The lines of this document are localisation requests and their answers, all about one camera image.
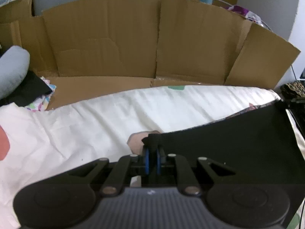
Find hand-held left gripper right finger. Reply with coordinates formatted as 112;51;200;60
156;148;237;196

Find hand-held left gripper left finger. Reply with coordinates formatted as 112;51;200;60
65;148;150;196

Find black pants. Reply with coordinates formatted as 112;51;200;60
142;102;305;220

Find floral patterned garment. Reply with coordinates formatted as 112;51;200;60
224;102;278;122

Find bear printed blanket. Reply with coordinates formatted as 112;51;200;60
0;85;305;229

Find colourful dotted white cloth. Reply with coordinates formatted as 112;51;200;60
25;76;58;112

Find large folded cardboard sheet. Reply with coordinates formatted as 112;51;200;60
0;0;301;112

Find black folded cloth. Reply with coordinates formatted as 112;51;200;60
282;98;305;148

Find leopard print cloth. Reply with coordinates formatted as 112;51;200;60
280;81;305;101

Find grey neck pillow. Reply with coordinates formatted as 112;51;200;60
0;46;31;100

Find purple refill pouch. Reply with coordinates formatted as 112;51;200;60
226;4;261;21

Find small cardboard box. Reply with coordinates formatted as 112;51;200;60
0;0;34;25

